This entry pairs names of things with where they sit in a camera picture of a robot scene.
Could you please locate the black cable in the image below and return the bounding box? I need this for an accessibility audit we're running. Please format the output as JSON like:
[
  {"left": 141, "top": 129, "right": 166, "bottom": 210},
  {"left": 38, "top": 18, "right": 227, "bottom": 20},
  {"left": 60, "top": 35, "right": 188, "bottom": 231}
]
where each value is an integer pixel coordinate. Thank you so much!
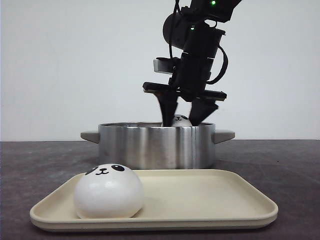
[{"left": 207, "top": 46, "right": 230, "bottom": 84}]

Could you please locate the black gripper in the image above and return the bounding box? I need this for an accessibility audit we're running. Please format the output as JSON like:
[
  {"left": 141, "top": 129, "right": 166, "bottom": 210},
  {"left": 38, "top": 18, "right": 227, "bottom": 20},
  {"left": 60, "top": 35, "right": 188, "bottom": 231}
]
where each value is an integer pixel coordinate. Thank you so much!
[{"left": 142, "top": 52, "right": 227, "bottom": 126}]

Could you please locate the beige plastic tray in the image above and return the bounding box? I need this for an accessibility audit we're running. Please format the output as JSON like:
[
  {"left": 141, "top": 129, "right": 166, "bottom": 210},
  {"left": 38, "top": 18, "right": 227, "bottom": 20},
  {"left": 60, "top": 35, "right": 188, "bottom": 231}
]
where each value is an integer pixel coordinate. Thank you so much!
[{"left": 29, "top": 169, "right": 279, "bottom": 232}]

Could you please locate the stainless steel pot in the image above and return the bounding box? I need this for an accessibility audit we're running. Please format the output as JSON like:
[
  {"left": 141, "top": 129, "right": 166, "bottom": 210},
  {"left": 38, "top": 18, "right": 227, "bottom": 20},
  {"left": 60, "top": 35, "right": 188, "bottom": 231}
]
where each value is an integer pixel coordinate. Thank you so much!
[{"left": 80, "top": 122, "right": 235, "bottom": 170}]

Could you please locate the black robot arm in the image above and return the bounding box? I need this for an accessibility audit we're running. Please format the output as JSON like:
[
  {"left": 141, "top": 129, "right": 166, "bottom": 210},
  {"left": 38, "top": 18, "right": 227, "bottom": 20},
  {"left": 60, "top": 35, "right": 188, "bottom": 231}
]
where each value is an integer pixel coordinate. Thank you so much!
[{"left": 142, "top": 0, "right": 240, "bottom": 127}]

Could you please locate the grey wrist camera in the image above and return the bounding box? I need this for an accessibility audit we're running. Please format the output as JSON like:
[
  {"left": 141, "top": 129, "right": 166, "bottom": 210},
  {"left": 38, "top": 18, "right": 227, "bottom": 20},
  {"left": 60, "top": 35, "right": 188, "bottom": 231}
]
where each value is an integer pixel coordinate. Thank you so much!
[{"left": 153, "top": 57, "right": 181, "bottom": 75}]

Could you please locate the white panda bun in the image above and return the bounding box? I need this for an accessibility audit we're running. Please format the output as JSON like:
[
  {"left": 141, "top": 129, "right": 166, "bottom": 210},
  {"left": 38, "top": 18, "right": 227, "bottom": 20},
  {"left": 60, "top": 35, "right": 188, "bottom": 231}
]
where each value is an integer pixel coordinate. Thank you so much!
[
  {"left": 171, "top": 114, "right": 192, "bottom": 127},
  {"left": 73, "top": 163, "right": 144, "bottom": 219}
]

